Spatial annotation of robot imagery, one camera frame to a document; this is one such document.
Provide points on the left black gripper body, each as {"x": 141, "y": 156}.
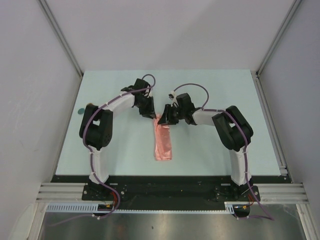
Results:
{"x": 146, "y": 107}

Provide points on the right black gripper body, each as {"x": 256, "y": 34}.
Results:
{"x": 182, "y": 112}

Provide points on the pink satin napkin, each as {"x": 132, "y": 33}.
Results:
{"x": 163, "y": 144}

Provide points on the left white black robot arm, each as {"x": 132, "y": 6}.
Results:
{"x": 96, "y": 129}

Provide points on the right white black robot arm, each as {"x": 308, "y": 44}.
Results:
{"x": 233, "y": 129}

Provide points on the teal spoon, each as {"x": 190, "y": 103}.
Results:
{"x": 81, "y": 111}

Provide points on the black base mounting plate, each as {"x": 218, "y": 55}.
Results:
{"x": 172, "y": 191}

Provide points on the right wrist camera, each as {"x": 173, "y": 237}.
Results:
{"x": 173, "y": 97}

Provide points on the left aluminium frame post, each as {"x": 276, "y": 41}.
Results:
{"x": 49, "y": 15}

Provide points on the aluminium frame post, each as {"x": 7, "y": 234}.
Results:
{"x": 279, "y": 35}
{"x": 49, "y": 15}

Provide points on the right aluminium table rail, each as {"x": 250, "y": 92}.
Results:
{"x": 272, "y": 131}

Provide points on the front aluminium cross rail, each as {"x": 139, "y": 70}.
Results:
{"x": 281, "y": 193}

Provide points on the white slotted cable duct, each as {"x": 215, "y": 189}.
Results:
{"x": 104, "y": 208}

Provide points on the right aluminium frame post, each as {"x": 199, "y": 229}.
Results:
{"x": 279, "y": 35}

